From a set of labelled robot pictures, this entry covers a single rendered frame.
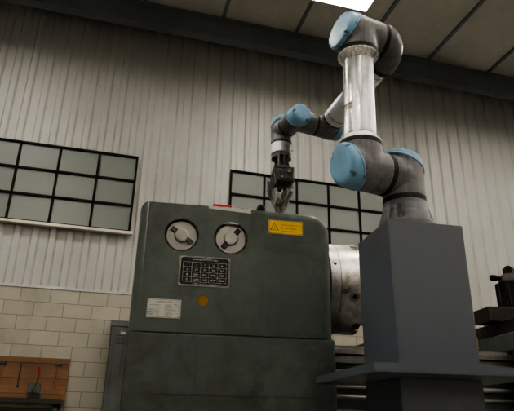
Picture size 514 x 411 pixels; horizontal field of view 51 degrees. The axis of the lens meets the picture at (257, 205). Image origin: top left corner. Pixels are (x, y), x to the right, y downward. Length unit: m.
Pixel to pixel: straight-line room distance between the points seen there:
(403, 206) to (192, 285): 0.64
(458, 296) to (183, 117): 8.66
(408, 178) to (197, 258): 0.65
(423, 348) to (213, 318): 0.60
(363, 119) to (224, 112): 8.56
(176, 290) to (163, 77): 8.69
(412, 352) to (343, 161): 0.50
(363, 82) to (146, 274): 0.82
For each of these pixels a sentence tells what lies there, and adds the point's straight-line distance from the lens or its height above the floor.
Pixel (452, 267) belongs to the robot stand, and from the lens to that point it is 1.40.
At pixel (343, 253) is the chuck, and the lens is 1.88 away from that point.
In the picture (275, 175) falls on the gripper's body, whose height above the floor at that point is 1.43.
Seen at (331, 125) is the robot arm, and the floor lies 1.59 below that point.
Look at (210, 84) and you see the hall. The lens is 10.22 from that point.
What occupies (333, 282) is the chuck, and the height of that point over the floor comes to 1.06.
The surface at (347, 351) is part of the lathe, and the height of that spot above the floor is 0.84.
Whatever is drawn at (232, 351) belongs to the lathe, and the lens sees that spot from 1.59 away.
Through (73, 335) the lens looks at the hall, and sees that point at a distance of 8.39.
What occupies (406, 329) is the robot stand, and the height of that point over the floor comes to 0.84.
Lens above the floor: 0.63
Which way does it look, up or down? 22 degrees up
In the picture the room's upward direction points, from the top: 1 degrees clockwise
